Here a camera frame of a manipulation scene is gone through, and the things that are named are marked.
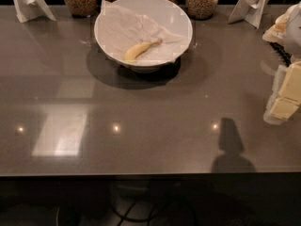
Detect white paper liner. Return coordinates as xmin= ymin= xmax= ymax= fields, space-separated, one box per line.
xmin=97 ymin=0 xmax=186 ymax=67

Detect black rubber mat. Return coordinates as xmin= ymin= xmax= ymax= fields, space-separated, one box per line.
xmin=270 ymin=42 xmax=291 ymax=67

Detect white ceramic bowl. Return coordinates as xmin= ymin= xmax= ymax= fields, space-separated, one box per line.
xmin=93 ymin=0 xmax=194 ymax=73

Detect white folded paper stand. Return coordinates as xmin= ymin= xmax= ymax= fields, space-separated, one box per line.
xmin=13 ymin=0 xmax=55 ymax=23

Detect white paper stand right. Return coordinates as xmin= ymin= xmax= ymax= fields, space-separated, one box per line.
xmin=229 ymin=0 xmax=269 ymax=28

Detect black floor cables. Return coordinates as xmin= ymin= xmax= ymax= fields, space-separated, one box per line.
xmin=111 ymin=186 xmax=198 ymax=226

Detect glass jar of chickpeas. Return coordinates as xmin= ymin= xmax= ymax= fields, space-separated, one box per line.
xmin=185 ymin=0 xmax=219 ymax=20

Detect yellow banana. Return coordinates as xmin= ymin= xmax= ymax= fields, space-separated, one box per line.
xmin=123 ymin=40 xmax=162 ymax=62

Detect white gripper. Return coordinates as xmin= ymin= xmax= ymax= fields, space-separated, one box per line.
xmin=263 ymin=61 xmax=301 ymax=125

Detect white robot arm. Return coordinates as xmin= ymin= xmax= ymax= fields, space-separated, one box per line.
xmin=262 ymin=2 xmax=301 ymax=125

